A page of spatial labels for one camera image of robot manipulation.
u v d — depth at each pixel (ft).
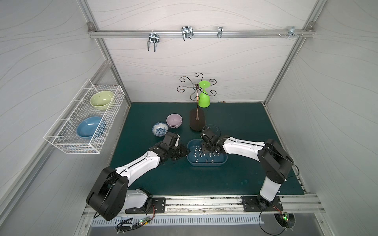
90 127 2.15
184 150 2.55
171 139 2.19
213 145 2.26
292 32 2.51
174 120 3.42
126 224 2.28
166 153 2.16
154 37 2.57
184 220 2.30
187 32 2.51
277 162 1.55
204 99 3.05
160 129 3.41
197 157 2.92
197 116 3.51
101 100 2.44
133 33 2.52
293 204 2.51
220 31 2.40
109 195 1.33
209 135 2.34
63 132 1.90
